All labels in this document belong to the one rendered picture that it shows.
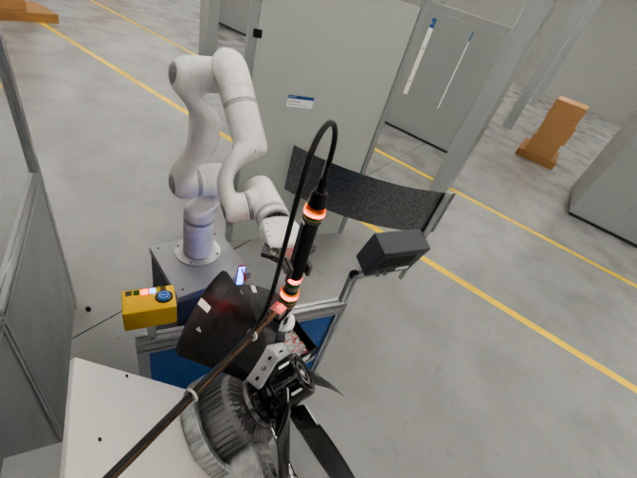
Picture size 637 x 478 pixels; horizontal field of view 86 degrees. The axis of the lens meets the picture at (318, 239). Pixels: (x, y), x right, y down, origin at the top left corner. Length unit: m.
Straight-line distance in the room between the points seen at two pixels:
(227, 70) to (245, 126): 0.15
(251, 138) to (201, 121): 0.30
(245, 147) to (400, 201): 1.98
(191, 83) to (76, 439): 0.87
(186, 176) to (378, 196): 1.73
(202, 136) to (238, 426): 0.85
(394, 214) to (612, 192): 4.45
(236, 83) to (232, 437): 0.87
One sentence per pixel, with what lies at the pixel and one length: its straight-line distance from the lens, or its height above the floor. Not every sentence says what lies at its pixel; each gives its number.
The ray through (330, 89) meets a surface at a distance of 2.68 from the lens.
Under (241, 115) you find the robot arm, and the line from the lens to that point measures 0.94.
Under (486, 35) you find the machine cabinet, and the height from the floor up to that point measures 1.86.
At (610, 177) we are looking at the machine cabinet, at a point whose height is 0.75.
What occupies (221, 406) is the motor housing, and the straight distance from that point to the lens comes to 0.96.
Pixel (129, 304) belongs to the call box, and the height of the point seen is 1.07.
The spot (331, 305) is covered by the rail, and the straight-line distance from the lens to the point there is 1.63.
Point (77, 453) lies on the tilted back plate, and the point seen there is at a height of 1.35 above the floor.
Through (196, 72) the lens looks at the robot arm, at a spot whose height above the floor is 1.74.
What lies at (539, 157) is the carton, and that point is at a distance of 8.75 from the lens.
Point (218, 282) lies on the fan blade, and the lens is 0.83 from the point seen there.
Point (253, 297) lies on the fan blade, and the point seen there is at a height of 1.19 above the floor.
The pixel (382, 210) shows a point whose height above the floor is 0.71.
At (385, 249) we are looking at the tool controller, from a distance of 1.44.
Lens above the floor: 2.05
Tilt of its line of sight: 37 degrees down
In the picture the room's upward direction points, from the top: 18 degrees clockwise
